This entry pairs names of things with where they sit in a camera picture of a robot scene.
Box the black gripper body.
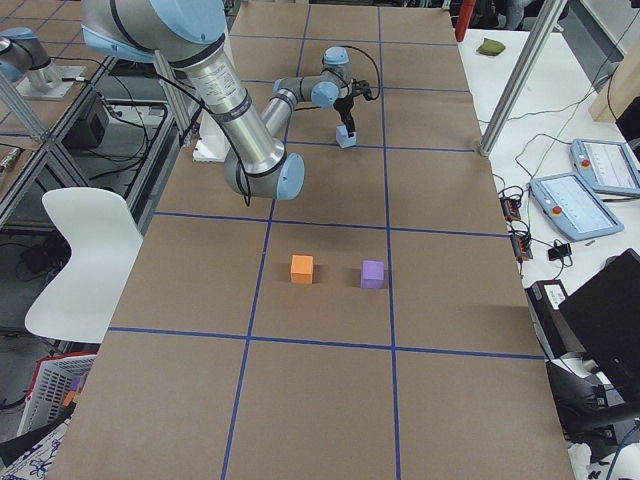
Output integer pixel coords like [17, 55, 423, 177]
[333, 96, 354, 118]

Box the light blue foam block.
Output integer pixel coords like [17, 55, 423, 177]
[335, 125, 357, 149]

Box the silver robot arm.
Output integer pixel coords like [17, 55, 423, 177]
[82, 0, 356, 200]

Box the purple foam block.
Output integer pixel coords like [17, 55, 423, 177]
[360, 260, 385, 289]

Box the orange foam block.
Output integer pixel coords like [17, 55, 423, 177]
[290, 254, 314, 285]

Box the red cylinder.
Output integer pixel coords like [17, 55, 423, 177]
[454, 0, 476, 42]

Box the olive green bean bag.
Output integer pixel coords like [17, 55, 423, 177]
[476, 38, 506, 57]

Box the near blue teach pendant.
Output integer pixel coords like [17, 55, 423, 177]
[530, 173, 624, 241]

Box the blue teach pendant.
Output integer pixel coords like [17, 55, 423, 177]
[530, 173, 624, 241]
[570, 139, 639, 198]

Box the far blue teach pendant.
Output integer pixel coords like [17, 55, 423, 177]
[570, 139, 639, 198]

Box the white plastic chair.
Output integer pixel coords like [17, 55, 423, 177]
[25, 187, 143, 344]

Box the white perforated basket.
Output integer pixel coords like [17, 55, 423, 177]
[17, 352, 97, 435]

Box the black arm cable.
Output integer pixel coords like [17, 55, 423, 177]
[344, 45, 382, 101]

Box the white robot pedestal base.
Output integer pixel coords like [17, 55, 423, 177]
[193, 111, 230, 163]

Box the aluminium frame rack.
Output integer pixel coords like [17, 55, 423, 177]
[1, 58, 182, 228]

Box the aluminium frame post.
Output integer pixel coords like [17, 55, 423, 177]
[479, 0, 567, 157]

